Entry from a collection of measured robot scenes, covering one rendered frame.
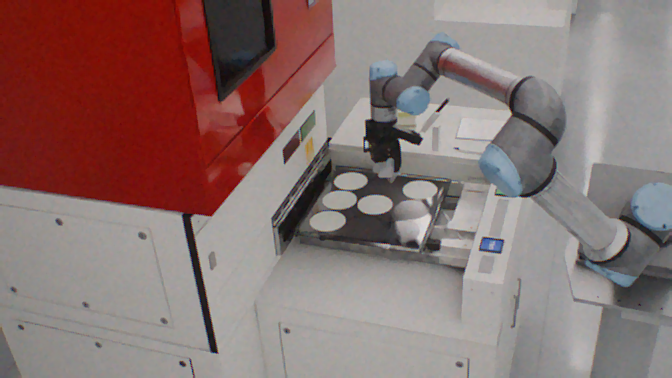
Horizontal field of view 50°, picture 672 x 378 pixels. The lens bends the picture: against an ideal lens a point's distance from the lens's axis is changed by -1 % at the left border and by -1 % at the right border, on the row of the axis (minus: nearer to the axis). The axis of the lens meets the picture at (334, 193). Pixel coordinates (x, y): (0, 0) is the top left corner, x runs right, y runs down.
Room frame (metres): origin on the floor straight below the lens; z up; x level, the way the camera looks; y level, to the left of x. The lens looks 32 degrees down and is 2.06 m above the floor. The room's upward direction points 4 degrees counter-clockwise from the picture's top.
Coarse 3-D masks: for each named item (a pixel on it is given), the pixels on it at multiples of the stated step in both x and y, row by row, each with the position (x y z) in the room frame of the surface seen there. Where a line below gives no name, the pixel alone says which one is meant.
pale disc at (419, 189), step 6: (420, 180) 1.87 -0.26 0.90; (408, 186) 1.84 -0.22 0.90; (414, 186) 1.84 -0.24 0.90; (420, 186) 1.84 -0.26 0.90; (426, 186) 1.83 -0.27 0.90; (432, 186) 1.83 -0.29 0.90; (408, 192) 1.81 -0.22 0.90; (414, 192) 1.81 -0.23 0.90; (420, 192) 1.80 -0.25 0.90; (426, 192) 1.80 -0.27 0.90; (432, 192) 1.80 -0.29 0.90; (414, 198) 1.77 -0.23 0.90; (420, 198) 1.77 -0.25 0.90
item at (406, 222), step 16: (336, 176) 1.93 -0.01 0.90; (368, 176) 1.92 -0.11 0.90; (400, 176) 1.90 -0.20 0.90; (352, 192) 1.83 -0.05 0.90; (368, 192) 1.82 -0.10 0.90; (384, 192) 1.82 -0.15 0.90; (400, 192) 1.81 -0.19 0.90; (320, 208) 1.76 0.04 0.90; (352, 208) 1.74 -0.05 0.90; (400, 208) 1.73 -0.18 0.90; (416, 208) 1.72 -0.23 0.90; (432, 208) 1.71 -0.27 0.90; (304, 224) 1.68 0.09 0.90; (352, 224) 1.67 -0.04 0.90; (368, 224) 1.66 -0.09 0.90; (384, 224) 1.65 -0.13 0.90; (400, 224) 1.65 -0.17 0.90; (416, 224) 1.64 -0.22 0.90; (368, 240) 1.59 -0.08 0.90; (384, 240) 1.58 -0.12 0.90; (400, 240) 1.57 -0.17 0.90; (416, 240) 1.57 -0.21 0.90
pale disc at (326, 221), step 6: (312, 216) 1.72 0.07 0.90; (318, 216) 1.72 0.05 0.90; (324, 216) 1.71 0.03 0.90; (330, 216) 1.71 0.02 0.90; (336, 216) 1.71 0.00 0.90; (342, 216) 1.71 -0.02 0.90; (312, 222) 1.69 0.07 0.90; (318, 222) 1.69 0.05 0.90; (324, 222) 1.68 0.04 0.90; (330, 222) 1.68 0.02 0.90; (336, 222) 1.68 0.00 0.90; (342, 222) 1.68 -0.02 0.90; (318, 228) 1.66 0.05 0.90; (324, 228) 1.65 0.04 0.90; (330, 228) 1.65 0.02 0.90; (336, 228) 1.65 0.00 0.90
